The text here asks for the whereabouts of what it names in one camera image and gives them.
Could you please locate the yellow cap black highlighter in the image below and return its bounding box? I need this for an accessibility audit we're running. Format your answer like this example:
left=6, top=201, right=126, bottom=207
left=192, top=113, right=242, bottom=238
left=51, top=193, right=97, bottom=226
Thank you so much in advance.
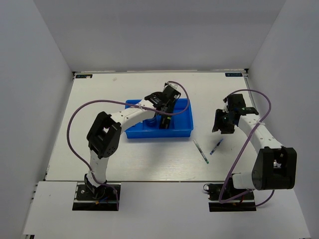
left=162, top=116, right=171, bottom=129

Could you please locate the round blue white tape tin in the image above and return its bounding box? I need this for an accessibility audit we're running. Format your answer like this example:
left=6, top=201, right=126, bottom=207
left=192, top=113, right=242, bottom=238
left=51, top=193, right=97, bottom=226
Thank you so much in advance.
left=145, top=117, right=157, bottom=128

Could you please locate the blue ink pen refill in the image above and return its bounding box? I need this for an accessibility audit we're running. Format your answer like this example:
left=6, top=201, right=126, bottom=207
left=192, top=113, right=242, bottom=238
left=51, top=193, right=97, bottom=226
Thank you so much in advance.
left=210, top=138, right=224, bottom=155

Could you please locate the green ink pen refill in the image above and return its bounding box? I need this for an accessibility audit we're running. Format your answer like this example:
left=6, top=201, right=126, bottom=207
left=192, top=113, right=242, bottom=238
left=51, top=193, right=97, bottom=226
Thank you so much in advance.
left=193, top=139, right=209, bottom=164

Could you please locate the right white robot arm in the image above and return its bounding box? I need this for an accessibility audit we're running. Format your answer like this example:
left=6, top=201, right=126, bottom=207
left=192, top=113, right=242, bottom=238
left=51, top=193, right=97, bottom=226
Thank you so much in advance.
left=212, top=93, right=297, bottom=199

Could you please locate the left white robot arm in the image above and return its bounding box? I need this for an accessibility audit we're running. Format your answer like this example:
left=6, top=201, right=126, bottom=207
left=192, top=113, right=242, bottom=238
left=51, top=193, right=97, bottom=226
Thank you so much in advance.
left=84, top=83, right=181, bottom=199

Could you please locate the blue divided plastic tray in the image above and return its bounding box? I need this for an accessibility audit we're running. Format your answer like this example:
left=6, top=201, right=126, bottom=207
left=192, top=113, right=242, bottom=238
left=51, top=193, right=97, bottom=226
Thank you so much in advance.
left=125, top=105, right=193, bottom=138

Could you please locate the right table corner label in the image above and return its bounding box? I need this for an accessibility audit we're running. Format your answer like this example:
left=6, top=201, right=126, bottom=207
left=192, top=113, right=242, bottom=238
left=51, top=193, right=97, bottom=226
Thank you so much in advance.
left=225, top=72, right=243, bottom=77

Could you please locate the table corner label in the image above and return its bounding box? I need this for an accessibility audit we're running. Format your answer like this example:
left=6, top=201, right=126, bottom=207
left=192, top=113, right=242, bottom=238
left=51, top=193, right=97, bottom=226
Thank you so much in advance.
left=225, top=72, right=243, bottom=77
left=75, top=74, right=93, bottom=79

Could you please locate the left table corner label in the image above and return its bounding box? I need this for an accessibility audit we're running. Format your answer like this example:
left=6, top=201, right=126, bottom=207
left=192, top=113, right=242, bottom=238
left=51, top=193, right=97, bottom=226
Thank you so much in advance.
left=75, top=74, right=93, bottom=79

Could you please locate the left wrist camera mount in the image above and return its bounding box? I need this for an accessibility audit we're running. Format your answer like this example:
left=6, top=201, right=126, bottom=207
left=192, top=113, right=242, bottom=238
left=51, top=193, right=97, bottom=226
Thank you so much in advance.
left=164, top=82, right=177, bottom=90

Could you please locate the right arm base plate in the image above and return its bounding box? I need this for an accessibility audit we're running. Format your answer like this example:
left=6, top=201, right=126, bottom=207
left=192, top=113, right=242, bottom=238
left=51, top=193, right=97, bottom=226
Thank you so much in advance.
left=203, top=182, right=256, bottom=213

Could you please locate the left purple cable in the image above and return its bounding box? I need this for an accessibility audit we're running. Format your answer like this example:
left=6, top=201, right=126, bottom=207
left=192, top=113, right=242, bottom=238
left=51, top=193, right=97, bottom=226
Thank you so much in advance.
left=66, top=80, right=190, bottom=211

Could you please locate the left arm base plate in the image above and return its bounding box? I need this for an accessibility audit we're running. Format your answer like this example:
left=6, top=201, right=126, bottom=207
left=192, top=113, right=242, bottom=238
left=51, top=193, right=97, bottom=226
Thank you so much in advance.
left=72, top=184, right=121, bottom=212

